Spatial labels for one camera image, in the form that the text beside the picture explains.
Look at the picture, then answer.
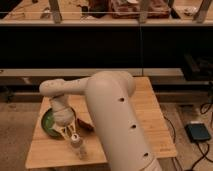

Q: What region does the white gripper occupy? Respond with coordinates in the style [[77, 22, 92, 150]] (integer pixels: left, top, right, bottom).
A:
[[53, 107, 77, 139]]

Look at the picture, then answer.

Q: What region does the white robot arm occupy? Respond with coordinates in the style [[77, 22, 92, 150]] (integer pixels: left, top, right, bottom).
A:
[[39, 71, 162, 171]]

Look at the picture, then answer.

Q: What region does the small clear bottle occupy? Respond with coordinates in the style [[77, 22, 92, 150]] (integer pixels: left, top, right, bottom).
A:
[[71, 133, 87, 159]]

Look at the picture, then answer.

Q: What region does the green bowl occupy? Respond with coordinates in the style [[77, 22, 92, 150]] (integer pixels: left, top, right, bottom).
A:
[[41, 108, 62, 139]]

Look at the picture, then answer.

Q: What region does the wooden table board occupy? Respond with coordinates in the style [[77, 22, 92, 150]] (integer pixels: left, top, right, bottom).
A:
[[25, 77, 177, 171]]

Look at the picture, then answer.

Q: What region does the wooden shelf rack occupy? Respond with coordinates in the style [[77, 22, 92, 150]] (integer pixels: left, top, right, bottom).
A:
[[0, 0, 213, 80]]

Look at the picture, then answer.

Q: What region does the black foot pedal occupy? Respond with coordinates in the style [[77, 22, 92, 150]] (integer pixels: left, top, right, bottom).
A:
[[185, 123, 211, 142]]

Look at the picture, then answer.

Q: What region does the brown box on shelf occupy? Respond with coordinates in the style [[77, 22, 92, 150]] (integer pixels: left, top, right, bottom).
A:
[[109, 0, 171, 18]]

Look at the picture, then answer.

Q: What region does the black floor cable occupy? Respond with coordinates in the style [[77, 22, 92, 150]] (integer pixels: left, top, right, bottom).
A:
[[163, 83, 213, 171]]

